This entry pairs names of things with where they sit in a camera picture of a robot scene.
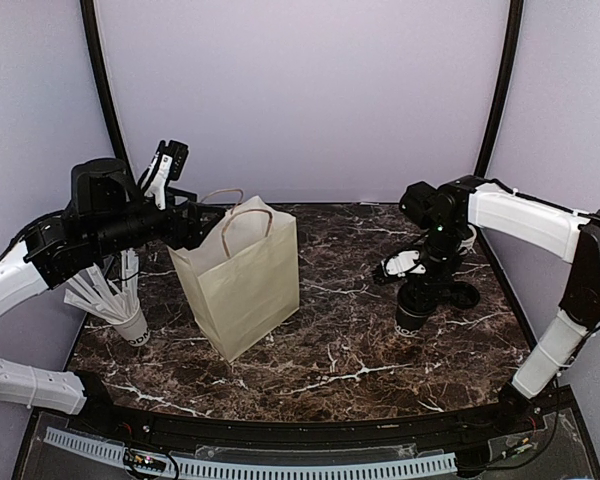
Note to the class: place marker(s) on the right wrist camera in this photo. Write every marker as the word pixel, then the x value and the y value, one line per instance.
pixel 397 266

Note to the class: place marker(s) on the grey slotted cable duct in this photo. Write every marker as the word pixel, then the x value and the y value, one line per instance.
pixel 224 463

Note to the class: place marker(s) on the single black paper coffee cup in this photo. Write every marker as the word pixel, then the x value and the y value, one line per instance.
pixel 409 323

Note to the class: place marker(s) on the black corner post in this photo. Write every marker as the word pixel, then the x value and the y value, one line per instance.
pixel 101 80
pixel 507 61

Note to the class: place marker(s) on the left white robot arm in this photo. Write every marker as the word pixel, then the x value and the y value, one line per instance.
pixel 108 213

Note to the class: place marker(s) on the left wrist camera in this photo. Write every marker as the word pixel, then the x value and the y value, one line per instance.
pixel 166 165

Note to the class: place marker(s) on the right black corner post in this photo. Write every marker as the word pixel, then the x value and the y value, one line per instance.
pixel 507 61

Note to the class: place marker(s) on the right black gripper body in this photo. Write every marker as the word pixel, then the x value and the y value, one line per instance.
pixel 444 276

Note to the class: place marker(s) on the stack of white paper cups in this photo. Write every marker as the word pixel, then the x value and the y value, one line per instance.
pixel 468 242

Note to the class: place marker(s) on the black front frame rail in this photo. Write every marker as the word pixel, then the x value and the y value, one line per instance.
pixel 460 428

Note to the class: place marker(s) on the white cup holding straws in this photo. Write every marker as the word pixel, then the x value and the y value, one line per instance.
pixel 134 330

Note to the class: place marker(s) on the cream paper bag with handles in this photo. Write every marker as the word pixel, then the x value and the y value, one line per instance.
pixel 243 280

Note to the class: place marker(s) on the left black corner post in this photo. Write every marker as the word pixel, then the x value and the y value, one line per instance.
pixel 101 80

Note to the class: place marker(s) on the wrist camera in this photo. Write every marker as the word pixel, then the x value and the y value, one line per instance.
pixel 397 266
pixel 166 165

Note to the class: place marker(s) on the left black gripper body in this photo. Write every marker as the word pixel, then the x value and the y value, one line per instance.
pixel 172 234

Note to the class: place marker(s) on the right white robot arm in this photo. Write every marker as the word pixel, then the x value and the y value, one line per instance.
pixel 450 217

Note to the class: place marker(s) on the stack of black coffee lids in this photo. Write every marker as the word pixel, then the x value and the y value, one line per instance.
pixel 463 295

